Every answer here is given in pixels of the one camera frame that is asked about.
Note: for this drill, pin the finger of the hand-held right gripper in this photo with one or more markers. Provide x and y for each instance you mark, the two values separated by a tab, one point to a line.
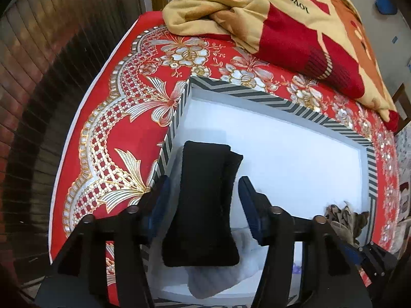
380	260

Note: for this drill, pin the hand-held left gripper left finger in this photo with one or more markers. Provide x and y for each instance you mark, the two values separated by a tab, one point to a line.
159	200

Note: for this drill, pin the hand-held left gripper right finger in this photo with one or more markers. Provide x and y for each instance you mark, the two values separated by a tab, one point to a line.
249	200

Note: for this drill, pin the black fluffy hair band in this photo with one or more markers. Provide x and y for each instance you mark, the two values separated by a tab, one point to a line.
199	199

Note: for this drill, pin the brown leopard print bow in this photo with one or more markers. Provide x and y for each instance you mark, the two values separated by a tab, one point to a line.
346	221

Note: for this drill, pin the striped cardboard tray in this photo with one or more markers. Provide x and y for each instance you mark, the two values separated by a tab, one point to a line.
273	154

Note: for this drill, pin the red floral bed sheet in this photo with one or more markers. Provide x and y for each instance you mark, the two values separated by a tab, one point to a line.
106	154

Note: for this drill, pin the white fluffy hair band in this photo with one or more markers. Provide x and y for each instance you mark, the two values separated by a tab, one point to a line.
224	279

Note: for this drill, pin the wooden chair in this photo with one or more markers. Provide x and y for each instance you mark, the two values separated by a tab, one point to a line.
403	102

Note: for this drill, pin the red and yellow printed blanket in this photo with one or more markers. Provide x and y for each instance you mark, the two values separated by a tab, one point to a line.
289	38

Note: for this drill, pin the blue plastic object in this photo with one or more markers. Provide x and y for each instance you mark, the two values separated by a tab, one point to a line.
387	2

